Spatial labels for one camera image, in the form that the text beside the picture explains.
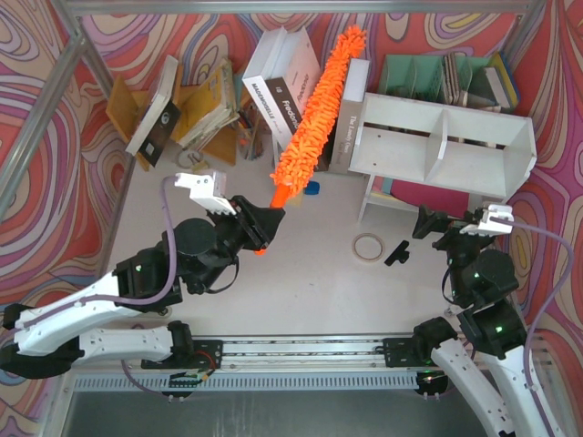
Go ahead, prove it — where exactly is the orange microfiber duster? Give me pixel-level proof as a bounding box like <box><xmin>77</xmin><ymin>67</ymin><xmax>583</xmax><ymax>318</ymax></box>
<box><xmin>254</xmin><ymin>25</ymin><xmax>368</xmax><ymax>257</ymax></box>

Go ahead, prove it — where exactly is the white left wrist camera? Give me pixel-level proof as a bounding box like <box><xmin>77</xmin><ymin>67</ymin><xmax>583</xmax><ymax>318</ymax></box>
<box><xmin>174</xmin><ymin>170</ymin><xmax>236</xmax><ymax>216</ymax></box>

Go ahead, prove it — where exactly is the clear pen cup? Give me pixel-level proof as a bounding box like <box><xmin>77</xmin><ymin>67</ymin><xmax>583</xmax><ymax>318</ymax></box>
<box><xmin>237</xmin><ymin>123</ymin><xmax>264</xmax><ymax>161</ymax></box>

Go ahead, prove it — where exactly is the magenta folder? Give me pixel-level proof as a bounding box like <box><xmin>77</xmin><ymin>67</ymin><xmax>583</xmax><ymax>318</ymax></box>
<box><xmin>391</xmin><ymin>179</ymin><xmax>469</xmax><ymax>217</ymax></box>

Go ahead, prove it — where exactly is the white black leaning book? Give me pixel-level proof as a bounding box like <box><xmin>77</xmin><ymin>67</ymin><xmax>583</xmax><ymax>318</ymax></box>
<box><xmin>126</xmin><ymin>55</ymin><xmax>180</xmax><ymax>167</ymax></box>

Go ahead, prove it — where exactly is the blue small cube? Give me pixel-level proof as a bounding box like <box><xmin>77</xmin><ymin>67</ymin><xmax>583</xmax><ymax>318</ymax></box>
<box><xmin>303</xmin><ymin>180</ymin><xmax>321</xmax><ymax>196</ymax></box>

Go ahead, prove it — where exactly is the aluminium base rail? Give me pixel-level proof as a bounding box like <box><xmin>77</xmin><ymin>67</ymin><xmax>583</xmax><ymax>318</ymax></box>
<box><xmin>58</xmin><ymin>334</ymin><xmax>506</xmax><ymax>372</ymax></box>

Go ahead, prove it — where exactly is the grey upright book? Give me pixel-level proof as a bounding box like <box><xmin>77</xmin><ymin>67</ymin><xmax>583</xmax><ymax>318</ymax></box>
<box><xmin>328</xmin><ymin>58</ymin><xmax>370</xmax><ymax>174</ymax></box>

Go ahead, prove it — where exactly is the teal file organizer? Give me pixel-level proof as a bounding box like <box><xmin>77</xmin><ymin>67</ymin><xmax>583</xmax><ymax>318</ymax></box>
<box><xmin>377</xmin><ymin>53</ymin><xmax>520</xmax><ymax>113</ymax></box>

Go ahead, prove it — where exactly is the large white brown book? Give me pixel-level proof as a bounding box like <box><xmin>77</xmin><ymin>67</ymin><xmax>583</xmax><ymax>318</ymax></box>
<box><xmin>242</xmin><ymin>27</ymin><xmax>322</xmax><ymax>162</ymax></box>

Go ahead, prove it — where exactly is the wooden book stand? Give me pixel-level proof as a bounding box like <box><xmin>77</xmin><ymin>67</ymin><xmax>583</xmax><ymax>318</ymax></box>
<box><xmin>106</xmin><ymin>56</ymin><xmax>239</xmax><ymax>168</ymax></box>

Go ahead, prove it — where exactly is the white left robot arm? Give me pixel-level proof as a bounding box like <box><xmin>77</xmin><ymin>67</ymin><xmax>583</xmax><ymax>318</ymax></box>
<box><xmin>1</xmin><ymin>196</ymin><xmax>285</xmax><ymax>380</ymax></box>

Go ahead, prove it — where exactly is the white wooden bookshelf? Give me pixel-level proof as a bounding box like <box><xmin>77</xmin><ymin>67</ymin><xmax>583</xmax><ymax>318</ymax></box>
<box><xmin>350</xmin><ymin>93</ymin><xmax>537</xmax><ymax>211</ymax></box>

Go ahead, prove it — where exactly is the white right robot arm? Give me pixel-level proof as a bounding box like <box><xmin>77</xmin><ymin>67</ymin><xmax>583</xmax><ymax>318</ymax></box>
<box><xmin>412</xmin><ymin>204</ymin><xmax>564</xmax><ymax>436</ymax></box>

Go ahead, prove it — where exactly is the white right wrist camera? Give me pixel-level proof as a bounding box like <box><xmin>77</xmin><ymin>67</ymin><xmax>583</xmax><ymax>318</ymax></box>
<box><xmin>460</xmin><ymin>204</ymin><xmax>514</xmax><ymax>237</ymax></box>

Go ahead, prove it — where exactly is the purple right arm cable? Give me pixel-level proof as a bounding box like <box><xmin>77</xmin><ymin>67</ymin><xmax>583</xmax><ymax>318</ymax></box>
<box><xmin>491</xmin><ymin>216</ymin><xmax>576</xmax><ymax>437</ymax></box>

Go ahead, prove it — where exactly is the black binder clip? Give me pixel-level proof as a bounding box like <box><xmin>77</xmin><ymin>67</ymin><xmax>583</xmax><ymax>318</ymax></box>
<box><xmin>384</xmin><ymin>240</ymin><xmax>410</xmax><ymax>267</ymax></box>

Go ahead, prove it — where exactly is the tape ring with clip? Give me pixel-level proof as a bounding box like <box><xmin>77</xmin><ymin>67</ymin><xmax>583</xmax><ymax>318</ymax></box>
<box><xmin>175</xmin><ymin>148</ymin><xmax>210</xmax><ymax>174</ymax></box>

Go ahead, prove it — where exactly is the clear tape ring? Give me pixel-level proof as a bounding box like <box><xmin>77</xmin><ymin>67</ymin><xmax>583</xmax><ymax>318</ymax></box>
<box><xmin>351</xmin><ymin>232</ymin><xmax>384</xmax><ymax>264</ymax></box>

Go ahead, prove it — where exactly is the yellow sticky note pad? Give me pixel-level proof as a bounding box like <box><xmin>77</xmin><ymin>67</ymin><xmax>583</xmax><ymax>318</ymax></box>
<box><xmin>286</xmin><ymin>193</ymin><xmax>303</xmax><ymax>207</ymax></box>

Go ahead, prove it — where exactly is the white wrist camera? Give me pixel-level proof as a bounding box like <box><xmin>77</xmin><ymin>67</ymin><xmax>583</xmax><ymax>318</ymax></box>
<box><xmin>460</xmin><ymin>204</ymin><xmax>514</xmax><ymax>237</ymax></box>
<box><xmin>174</xmin><ymin>170</ymin><xmax>236</xmax><ymax>216</ymax></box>

